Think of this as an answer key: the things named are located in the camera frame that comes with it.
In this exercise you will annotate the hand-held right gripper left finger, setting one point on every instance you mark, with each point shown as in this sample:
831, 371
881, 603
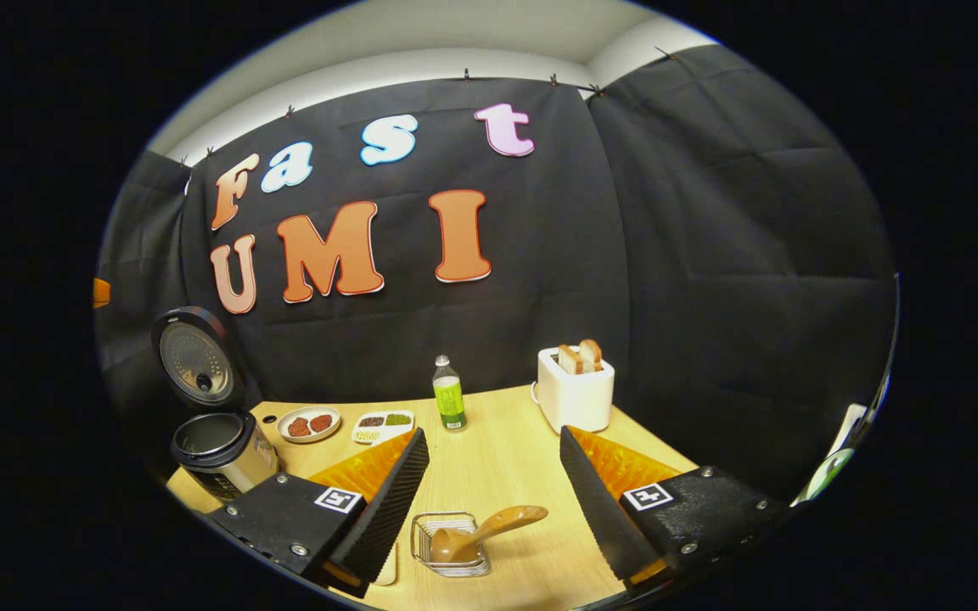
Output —
387, 509

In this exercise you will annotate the black backdrop cloth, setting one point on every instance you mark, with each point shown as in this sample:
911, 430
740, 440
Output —
625, 255

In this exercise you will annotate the black rice cooker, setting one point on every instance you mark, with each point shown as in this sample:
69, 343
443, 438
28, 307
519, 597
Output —
226, 462

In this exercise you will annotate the wooden spoon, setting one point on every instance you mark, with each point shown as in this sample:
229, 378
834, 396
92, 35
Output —
506, 518

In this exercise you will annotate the clear glass tray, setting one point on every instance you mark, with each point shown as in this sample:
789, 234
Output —
387, 573

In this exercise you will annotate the green drink bottle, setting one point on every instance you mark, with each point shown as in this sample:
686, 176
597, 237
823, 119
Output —
450, 399

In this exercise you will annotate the white round plate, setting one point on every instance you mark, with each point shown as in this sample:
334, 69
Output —
309, 411

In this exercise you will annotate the toast bread slice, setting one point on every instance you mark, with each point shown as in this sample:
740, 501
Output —
591, 355
570, 360

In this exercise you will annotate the white divided bean dish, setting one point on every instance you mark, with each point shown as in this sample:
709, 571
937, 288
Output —
383, 427

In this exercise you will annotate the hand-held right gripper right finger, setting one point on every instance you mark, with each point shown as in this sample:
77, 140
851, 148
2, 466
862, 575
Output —
604, 518

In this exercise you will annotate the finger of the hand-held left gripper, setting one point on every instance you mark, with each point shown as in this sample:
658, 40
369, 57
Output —
101, 293

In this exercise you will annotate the white toaster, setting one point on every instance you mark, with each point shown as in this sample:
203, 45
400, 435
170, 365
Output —
574, 399

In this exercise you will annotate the red meat piece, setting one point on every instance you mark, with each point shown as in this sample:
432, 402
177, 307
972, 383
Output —
300, 427
321, 422

